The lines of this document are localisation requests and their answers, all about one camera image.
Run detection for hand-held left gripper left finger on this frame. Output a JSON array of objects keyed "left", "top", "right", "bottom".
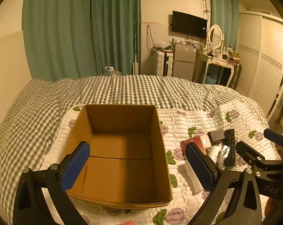
[{"left": 13, "top": 141, "right": 91, "bottom": 225}]

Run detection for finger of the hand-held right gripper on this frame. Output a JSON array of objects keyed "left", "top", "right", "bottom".
[
  {"left": 236, "top": 141, "right": 266, "bottom": 167},
  {"left": 263, "top": 128, "right": 283, "bottom": 146}
]

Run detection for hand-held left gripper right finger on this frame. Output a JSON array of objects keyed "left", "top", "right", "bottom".
[{"left": 186, "top": 142, "right": 266, "bottom": 225}]

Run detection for white power adapter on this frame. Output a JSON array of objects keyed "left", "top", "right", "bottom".
[{"left": 184, "top": 160, "right": 204, "bottom": 194}]

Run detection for white bottle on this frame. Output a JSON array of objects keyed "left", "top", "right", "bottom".
[{"left": 208, "top": 145, "right": 223, "bottom": 164}]

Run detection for black remote control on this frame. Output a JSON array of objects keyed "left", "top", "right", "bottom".
[{"left": 223, "top": 129, "right": 236, "bottom": 168}]

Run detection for red patterned box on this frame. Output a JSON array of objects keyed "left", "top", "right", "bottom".
[{"left": 181, "top": 136, "right": 207, "bottom": 161}]

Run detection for black rectangular box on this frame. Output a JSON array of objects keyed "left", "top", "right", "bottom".
[{"left": 207, "top": 131, "right": 226, "bottom": 143}]

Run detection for cardboard box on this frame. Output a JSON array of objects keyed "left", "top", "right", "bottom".
[{"left": 63, "top": 104, "right": 173, "bottom": 209}]

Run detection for floral quilted blanket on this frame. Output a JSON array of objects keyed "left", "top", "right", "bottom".
[{"left": 42, "top": 98, "right": 282, "bottom": 225}]

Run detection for dark striped suitcase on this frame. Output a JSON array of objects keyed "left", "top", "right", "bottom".
[{"left": 226, "top": 63, "right": 242, "bottom": 89}]

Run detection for white wardrobe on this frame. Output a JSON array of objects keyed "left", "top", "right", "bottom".
[{"left": 235, "top": 10, "right": 283, "bottom": 120}]

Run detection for grey checked blanket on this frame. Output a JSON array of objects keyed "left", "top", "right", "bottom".
[{"left": 0, "top": 74, "right": 257, "bottom": 218}]

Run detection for white dressing table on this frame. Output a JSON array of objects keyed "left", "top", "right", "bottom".
[{"left": 194, "top": 50, "right": 236, "bottom": 87}]

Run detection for clear water jug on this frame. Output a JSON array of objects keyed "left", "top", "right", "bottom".
[{"left": 105, "top": 66, "right": 123, "bottom": 77}]

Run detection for grey fridge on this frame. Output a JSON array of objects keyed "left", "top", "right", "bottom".
[{"left": 172, "top": 43, "right": 199, "bottom": 81}]

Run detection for white suitcase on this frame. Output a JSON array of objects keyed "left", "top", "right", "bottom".
[{"left": 156, "top": 50, "right": 174, "bottom": 77}]

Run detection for oval white mirror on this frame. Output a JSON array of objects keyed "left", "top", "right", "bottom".
[{"left": 207, "top": 24, "right": 224, "bottom": 50}]

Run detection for narrow green curtain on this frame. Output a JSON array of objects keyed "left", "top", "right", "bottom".
[{"left": 210, "top": 0, "right": 240, "bottom": 53}]

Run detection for wide green curtain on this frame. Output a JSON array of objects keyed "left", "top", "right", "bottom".
[{"left": 22, "top": 0, "right": 142, "bottom": 81}]

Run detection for black television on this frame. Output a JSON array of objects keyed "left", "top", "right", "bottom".
[{"left": 172, "top": 10, "right": 208, "bottom": 38}]

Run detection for hanging wall cable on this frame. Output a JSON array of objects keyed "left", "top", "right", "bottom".
[{"left": 147, "top": 25, "right": 157, "bottom": 52}]

